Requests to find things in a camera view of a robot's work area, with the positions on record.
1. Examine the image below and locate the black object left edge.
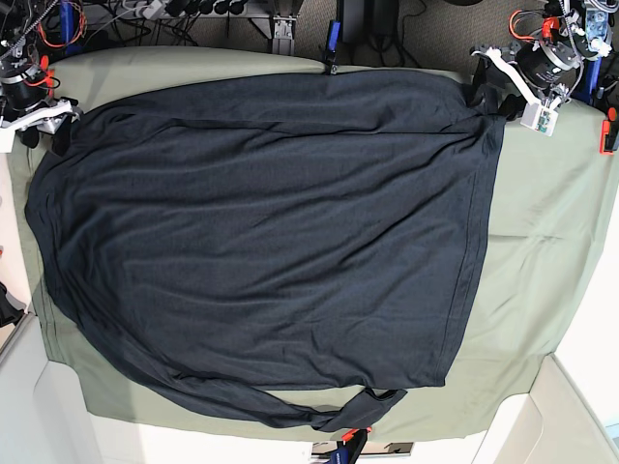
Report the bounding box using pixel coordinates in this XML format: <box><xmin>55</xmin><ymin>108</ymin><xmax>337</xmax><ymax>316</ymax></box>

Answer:
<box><xmin>0</xmin><ymin>283</ymin><xmax>25</xmax><ymax>328</ymax></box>

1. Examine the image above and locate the white power strip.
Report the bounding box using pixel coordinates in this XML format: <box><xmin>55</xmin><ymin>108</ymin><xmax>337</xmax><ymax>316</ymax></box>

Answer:
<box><xmin>121</xmin><ymin>0</ymin><xmax>167</xmax><ymax>20</ymax></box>

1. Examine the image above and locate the blue clamp top right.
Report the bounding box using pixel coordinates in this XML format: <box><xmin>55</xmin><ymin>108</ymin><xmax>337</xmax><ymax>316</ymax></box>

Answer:
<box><xmin>575</xmin><ymin>57</ymin><xmax>614</xmax><ymax>108</ymax></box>

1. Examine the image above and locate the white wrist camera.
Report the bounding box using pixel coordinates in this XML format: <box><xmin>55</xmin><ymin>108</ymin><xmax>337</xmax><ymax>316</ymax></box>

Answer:
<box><xmin>520</xmin><ymin>102</ymin><xmax>558</xmax><ymax>136</ymax></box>
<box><xmin>0</xmin><ymin>128</ymin><xmax>15</xmax><ymax>154</ymax></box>

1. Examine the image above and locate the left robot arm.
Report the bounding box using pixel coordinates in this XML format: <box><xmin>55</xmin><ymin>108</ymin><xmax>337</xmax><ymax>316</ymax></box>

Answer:
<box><xmin>468</xmin><ymin>1</ymin><xmax>618</xmax><ymax>135</ymax></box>

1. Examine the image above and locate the blue clamp top left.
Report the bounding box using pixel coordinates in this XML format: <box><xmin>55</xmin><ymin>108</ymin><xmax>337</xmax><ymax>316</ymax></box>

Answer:
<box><xmin>59</xmin><ymin>0</ymin><xmax>82</xmax><ymax>56</ymax></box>

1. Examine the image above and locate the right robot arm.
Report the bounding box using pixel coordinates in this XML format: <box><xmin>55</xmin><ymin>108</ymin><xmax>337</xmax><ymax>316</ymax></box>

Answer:
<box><xmin>1</xmin><ymin>1</ymin><xmax>87</xmax><ymax>155</ymax></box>

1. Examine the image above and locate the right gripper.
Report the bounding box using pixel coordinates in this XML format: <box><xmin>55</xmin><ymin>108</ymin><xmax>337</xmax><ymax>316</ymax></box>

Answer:
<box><xmin>1</xmin><ymin>67</ymin><xmax>80</xmax><ymax>157</ymax></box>

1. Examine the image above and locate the aluminium frame bracket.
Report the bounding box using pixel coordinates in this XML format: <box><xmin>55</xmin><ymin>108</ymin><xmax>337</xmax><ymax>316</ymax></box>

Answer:
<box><xmin>271</xmin><ymin>16</ymin><xmax>296</xmax><ymax>56</ymax></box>

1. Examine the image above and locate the blue clamp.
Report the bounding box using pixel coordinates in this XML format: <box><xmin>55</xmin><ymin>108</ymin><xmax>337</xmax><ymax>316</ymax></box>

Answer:
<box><xmin>323</xmin><ymin>20</ymin><xmax>340</xmax><ymax>75</ymax></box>
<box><xmin>575</xmin><ymin>57</ymin><xmax>614</xmax><ymax>108</ymax></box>
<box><xmin>59</xmin><ymin>0</ymin><xmax>82</xmax><ymax>56</ymax></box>

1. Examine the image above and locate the black power adapter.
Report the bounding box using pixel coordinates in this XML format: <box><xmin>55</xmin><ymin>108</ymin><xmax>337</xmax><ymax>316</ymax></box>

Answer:
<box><xmin>337</xmin><ymin>0</ymin><xmax>399</xmax><ymax>45</ymax></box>

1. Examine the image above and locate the orange black clamp bottom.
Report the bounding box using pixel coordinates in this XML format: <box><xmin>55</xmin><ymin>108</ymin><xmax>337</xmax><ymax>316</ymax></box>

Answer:
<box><xmin>328</xmin><ymin>427</ymin><xmax>371</xmax><ymax>464</ymax></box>

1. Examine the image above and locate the orange clamp right edge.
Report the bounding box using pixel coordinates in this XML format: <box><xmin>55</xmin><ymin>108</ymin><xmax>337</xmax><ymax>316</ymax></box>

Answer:
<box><xmin>599</xmin><ymin>107</ymin><xmax>619</xmax><ymax>156</ymax></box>

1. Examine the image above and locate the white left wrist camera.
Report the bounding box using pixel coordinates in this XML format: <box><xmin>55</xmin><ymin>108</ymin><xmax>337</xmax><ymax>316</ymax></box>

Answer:
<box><xmin>520</xmin><ymin>102</ymin><xmax>558</xmax><ymax>136</ymax></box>

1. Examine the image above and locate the green table cloth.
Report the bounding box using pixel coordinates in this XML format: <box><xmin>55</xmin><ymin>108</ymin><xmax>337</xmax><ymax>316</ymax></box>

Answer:
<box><xmin>1</xmin><ymin>47</ymin><xmax>618</xmax><ymax>441</ymax></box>

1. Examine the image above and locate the dark navy long-sleeve shirt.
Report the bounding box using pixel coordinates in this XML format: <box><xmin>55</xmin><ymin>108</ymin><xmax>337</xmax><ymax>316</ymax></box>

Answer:
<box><xmin>25</xmin><ymin>70</ymin><xmax>505</xmax><ymax>432</ymax></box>

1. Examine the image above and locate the blue clamp top centre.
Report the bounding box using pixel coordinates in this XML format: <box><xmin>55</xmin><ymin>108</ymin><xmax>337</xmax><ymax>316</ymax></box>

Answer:
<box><xmin>323</xmin><ymin>20</ymin><xmax>340</xmax><ymax>75</ymax></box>

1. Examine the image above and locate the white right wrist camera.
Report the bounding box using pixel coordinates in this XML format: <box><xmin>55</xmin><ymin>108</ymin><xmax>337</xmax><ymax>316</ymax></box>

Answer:
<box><xmin>0</xmin><ymin>128</ymin><xmax>15</xmax><ymax>154</ymax></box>

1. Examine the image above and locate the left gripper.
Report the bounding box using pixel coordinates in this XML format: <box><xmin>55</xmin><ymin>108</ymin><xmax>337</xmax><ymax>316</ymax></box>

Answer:
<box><xmin>467</xmin><ymin>40</ymin><xmax>582</xmax><ymax>121</ymax></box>

